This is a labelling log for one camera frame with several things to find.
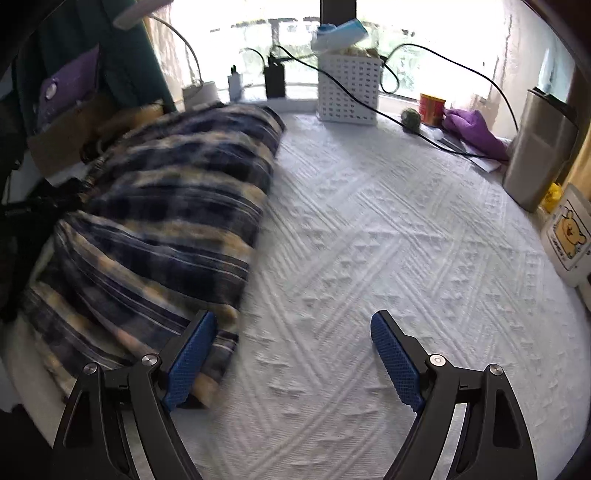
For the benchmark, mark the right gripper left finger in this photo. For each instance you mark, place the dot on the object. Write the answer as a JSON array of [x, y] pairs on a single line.
[[91, 442]]

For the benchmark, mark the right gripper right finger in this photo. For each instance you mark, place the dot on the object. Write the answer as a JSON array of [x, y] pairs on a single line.
[[494, 442]]

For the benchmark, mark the navy plaid pants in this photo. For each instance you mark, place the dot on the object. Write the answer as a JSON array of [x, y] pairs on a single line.
[[165, 225]]

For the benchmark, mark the white bear mug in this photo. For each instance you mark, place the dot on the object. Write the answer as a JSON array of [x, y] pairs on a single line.
[[566, 237]]

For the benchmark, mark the yellow object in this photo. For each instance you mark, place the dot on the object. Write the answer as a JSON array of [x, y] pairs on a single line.
[[552, 197]]

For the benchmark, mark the white textured bed cover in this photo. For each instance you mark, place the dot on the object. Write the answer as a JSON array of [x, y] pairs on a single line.
[[362, 219]]

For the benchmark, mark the gold curtain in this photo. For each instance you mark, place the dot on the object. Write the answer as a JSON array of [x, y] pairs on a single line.
[[580, 173]]

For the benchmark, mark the stainless steel tumbler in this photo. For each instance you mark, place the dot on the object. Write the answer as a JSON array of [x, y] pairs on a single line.
[[544, 143]]

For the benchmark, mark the tan lidded container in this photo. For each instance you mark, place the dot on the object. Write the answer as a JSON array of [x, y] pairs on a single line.
[[129, 119]]

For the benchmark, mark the small green plant ball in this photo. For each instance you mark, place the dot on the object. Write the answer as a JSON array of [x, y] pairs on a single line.
[[411, 120]]

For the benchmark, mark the purple screen tablet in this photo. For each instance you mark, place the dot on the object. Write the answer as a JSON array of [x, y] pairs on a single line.
[[73, 83]]

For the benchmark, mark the white desk lamp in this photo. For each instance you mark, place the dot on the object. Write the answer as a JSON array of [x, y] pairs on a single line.
[[175, 56]]

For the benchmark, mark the teal curtain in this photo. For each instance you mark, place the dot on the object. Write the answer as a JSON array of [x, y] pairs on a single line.
[[128, 65]]

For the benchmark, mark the white charger plug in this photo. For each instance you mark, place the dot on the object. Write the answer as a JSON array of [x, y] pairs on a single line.
[[234, 85]]

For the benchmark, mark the white perforated basket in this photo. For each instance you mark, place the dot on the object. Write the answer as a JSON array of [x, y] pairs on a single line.
[[348, 88]]

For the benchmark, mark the black power adapter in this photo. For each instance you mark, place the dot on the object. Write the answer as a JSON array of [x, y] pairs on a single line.
[[274, 81]]

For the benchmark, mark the blue white packet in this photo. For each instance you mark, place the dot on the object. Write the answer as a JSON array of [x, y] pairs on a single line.
[[329, 37]]

